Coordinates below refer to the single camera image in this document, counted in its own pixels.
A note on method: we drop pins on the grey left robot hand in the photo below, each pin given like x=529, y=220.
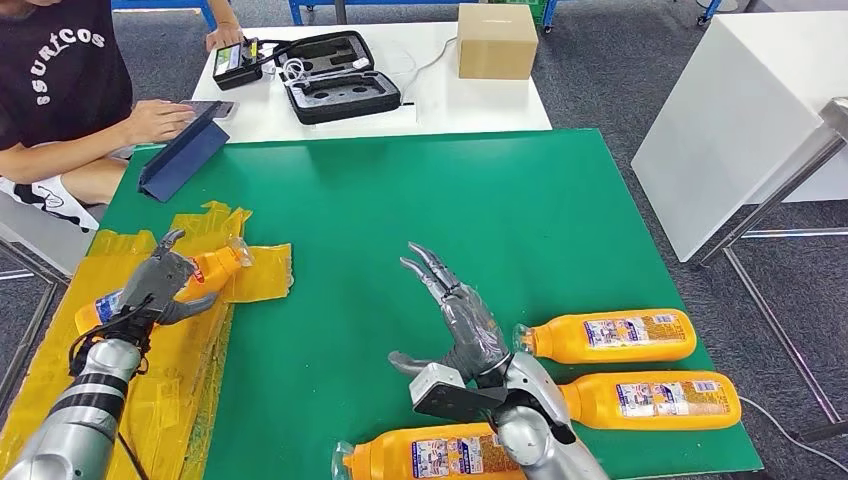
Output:
x=156, y=281

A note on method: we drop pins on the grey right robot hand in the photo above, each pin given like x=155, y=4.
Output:
x=474, y=331

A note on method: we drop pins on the orange detergent bottle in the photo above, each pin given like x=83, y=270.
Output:
x=424, y=457
x=212, y=272
x=656, y=401
x=616, y=338

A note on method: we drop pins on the smartphone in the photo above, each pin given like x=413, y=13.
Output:
x=212, y=107

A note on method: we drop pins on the person's left forearm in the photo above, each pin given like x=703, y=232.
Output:
x=218, y=10

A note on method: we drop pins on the blue folding tablet case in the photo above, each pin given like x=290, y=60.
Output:
x=182, y=159

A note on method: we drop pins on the grey stool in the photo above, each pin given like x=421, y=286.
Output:
x=40, y=232

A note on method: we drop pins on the person's right hand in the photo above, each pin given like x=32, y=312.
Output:
x=159, y=121

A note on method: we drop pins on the person's hand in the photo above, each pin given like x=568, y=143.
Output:
x=224, y=34
x=159, y=121

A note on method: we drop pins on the white table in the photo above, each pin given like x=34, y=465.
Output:
x=477, y=106

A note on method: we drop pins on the person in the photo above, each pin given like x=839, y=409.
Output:
x=60, y=73

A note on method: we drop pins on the black device with screen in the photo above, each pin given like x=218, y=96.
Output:
x=235, y=64

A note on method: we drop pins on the person's left hand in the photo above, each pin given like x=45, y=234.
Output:
x=224, y=34

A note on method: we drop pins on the black foam-lined case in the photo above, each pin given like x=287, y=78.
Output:
x=338, y=78

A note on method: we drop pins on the brown cardboard box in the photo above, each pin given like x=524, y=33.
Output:
x=497, y=43

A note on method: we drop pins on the green crate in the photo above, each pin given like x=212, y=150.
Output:
x=536, y=5

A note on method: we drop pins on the white cabinet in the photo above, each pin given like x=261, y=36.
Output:
x=729, y=112

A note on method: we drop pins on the blue cart leg with caster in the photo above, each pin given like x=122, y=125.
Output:
x=710, y=10

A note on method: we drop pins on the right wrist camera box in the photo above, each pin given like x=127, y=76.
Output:
x=437, y=391

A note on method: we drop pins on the steel stool frame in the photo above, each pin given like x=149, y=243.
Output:
x=16, y=273

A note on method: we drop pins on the blue metal rack frame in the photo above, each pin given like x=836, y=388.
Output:
x=159, y=3
x=295, y=10

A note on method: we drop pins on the steel table frame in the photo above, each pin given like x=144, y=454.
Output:
x=782, y=185

